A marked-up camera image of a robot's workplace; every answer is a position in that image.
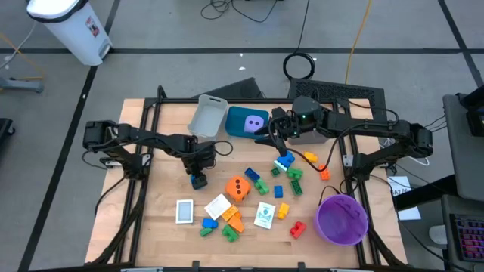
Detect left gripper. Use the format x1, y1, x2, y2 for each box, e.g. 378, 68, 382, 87
180, 140, 219, 187

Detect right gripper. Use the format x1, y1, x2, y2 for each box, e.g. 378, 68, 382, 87
253, 107, 303, 152

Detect blue T-shaped toy block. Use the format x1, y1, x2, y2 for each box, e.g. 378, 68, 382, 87
190, 174, 209, 190

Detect purple foam dice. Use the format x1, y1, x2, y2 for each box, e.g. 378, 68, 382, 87
244, 115, 265, 134

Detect large blue toy block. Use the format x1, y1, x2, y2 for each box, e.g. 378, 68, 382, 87
278, 150, 296, 168

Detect white-framed grey tile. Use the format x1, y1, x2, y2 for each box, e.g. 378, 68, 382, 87
175, 199, 194, 225

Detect orange foam dice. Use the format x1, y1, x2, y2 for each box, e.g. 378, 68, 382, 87
225, 175, 252, 203

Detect dark blue studded brick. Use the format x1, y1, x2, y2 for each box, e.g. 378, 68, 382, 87
244, 166, 261, 182

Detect dark green studded brick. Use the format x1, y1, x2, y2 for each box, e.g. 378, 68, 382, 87
290, 178, 304, 197

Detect white eraser block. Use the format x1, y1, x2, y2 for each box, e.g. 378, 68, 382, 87
203, 193, 232, 221

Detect teal plastic bin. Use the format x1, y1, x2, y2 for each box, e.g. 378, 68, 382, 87
225, 106, 270, 139

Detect translucent brown plastic bin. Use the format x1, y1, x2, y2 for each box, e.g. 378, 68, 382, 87
297, 128, 330, 146

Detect yellow-orange studded brick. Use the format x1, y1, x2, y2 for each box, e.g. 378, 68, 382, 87
221, 204, 240, 222

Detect black flat panel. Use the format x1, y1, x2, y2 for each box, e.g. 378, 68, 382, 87
192, 77, 265, 100

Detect light grey plastic bin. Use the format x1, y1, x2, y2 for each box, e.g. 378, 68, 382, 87
188, 94, 229, 139

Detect plain orange toy block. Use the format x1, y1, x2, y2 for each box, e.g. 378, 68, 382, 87
228, 211, 245, 233

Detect large green toy block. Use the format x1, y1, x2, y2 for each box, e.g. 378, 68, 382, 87
221, 224, 240, 243

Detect teal playing card deck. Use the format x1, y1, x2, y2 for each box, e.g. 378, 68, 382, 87
253, 201, 277, 230

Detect black perforated panel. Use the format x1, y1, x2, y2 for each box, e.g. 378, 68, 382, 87
287, 78, 388, 129

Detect red toy block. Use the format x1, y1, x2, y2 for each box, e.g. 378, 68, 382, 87
289, 221, 307, 240

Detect purple plastic bucket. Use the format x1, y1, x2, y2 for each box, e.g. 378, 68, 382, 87
313, 194, 370, 248

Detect white printed paper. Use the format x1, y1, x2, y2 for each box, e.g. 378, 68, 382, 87
387, 175, 413, 197

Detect white blank paper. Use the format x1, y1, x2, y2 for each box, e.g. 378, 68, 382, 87
396, 206, 422, 221

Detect white trash can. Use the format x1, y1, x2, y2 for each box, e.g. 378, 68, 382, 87
26, 0, 113, 67

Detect grey computer mouse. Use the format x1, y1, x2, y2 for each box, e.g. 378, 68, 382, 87
429, 224, 448, 246

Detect grey side table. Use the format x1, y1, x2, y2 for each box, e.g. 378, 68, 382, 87
442, 92, 484, 201

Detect grey stand base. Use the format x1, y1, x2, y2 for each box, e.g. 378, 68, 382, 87
0, 75, 45, 94

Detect black wheeled base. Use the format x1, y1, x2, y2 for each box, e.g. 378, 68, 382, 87
0, 117, 16, 147

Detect grey computer desk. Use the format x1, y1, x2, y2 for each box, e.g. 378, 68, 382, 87
440, 194, 484, 272

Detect black desk device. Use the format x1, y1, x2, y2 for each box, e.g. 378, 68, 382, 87
455, 85, 484, 138

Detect backlit keyboard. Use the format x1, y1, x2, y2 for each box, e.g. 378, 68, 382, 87
449, 213, 484, 264

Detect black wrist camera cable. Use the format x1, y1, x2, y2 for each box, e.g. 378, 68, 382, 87
275, 128, 343, 168

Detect black coiled cable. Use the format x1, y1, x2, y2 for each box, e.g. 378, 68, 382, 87
282, 0, 316, 81

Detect thin black cable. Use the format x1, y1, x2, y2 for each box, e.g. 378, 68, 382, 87
318, 184, 343, 207

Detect black aluminium table frame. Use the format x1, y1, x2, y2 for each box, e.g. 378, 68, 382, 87
90, 85, 402, 272

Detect yellow cable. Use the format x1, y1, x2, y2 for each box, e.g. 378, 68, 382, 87
344, 0, 374, 85

